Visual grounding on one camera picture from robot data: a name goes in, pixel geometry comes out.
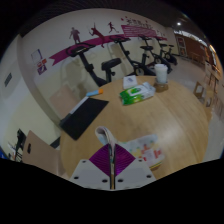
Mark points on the group of wooden chairs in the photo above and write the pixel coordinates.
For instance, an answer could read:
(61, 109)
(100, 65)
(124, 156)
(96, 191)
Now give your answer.
(210, 90)

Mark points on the white cup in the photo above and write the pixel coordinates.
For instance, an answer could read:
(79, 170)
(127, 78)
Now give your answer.
(161, 73)

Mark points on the white tissue pack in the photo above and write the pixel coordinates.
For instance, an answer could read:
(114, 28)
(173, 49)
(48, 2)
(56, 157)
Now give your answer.
(130, 81)

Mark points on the green wet wipes pack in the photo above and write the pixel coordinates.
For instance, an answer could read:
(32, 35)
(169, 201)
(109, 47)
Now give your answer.
(136, 94)

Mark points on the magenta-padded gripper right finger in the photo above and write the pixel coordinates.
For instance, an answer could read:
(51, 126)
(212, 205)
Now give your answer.
(136, 173)

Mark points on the brown round coaster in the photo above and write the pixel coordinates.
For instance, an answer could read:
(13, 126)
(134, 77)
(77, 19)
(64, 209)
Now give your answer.
(161, 87)

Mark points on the black flat mat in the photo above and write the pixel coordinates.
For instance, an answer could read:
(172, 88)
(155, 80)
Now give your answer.
(83, 118)

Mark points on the white colourful printed towel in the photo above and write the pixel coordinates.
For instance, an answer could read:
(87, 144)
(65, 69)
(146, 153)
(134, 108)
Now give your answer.
(146, 150)

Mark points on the blue and orange tube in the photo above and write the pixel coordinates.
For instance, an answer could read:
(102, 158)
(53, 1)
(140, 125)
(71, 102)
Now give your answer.
(95, 92)

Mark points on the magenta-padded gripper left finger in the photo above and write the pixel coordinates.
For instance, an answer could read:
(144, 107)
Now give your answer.
(88, 173)

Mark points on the round ceiling light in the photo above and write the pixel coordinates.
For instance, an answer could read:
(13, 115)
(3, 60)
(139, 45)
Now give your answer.
(179, 23)

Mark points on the white wall poster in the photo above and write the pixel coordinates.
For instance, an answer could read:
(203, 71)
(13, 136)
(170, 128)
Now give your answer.
(36, 56)

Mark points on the grey wall plaque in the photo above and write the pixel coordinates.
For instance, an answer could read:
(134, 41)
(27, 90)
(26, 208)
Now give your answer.
(8, 80)

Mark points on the black exercise bike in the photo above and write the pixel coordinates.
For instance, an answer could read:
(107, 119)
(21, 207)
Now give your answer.
(168, 55)
(128, 56)
(156, 60)
(88, 66)

